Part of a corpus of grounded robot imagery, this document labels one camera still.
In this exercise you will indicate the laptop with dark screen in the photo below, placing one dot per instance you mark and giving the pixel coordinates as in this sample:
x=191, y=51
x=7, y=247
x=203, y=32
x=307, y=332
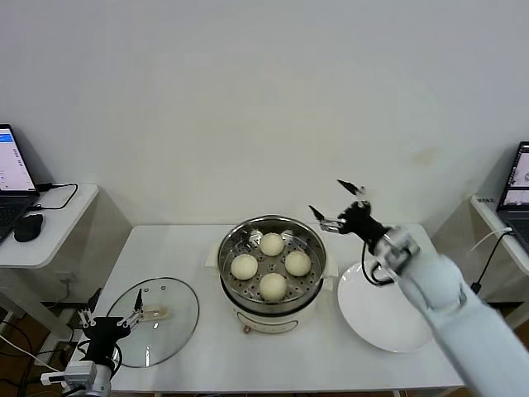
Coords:
x=516, y=186

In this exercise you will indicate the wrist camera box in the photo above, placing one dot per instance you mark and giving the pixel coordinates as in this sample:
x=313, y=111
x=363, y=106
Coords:
x=403, y=252
x=80, y=372

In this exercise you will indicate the white steamed baozi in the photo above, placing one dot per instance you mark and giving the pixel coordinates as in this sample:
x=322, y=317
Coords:
x=272, y=244
x=244, y=266
x=297, y=263
x=273, y=286

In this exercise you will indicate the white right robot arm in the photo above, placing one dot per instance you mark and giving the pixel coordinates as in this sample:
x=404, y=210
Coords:
x=454, y=310

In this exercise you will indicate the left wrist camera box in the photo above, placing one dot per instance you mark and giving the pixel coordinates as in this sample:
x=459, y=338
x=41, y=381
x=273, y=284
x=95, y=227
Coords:
x=80, y=372

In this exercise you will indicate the white round plate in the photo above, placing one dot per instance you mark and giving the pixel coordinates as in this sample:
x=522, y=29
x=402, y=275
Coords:
x=363, y=314

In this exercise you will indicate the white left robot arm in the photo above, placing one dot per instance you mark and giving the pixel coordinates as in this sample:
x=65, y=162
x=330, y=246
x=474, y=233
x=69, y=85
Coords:
x=103, y=382

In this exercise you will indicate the white side table with label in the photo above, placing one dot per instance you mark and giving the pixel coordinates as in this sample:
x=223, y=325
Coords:
x=487, y=215

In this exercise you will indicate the stainless steel steamer basket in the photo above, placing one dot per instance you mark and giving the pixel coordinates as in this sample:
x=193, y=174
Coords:
x=306, y=244

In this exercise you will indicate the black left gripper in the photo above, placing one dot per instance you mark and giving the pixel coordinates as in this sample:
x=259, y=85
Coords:
x=105, y=333

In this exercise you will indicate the laptop with white screen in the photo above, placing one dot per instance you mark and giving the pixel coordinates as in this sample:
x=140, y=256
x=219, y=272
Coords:
x=12, y=165

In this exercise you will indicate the white side table with mouse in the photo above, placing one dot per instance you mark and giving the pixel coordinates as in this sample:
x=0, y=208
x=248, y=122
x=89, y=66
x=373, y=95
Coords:
x=62, y=231

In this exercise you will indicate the white wall socket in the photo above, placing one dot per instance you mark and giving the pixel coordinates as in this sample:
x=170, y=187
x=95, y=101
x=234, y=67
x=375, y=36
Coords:
x=66, y=277

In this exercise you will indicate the cream electric cooker pot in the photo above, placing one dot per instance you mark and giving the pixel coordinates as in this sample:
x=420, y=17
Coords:
x=268, y=320

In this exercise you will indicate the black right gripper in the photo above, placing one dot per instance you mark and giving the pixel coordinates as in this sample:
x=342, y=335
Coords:
x=359, y=219

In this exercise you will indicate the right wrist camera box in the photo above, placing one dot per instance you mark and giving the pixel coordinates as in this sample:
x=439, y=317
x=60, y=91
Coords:
x=403, y=252

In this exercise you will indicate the black computer mouse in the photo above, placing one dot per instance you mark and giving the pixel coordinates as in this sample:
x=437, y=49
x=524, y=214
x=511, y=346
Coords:
x=29, y=228

